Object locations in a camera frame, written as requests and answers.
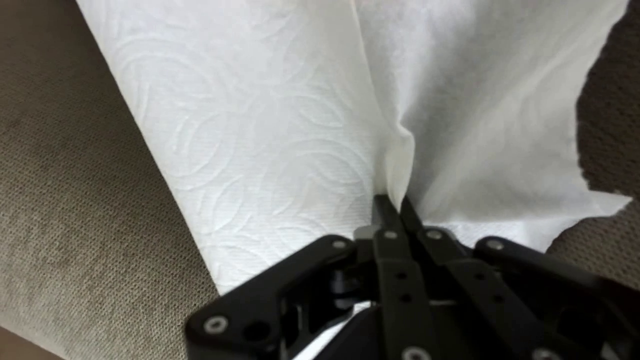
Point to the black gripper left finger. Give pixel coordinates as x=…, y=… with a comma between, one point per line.
x=397, y=286

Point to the white paper napkin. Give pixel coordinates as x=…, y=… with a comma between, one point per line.
x=266, y=121

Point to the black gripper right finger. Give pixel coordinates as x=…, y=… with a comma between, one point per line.
x=506, y=292

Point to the beige fabric couch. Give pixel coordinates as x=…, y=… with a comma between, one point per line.
x=73, y=220

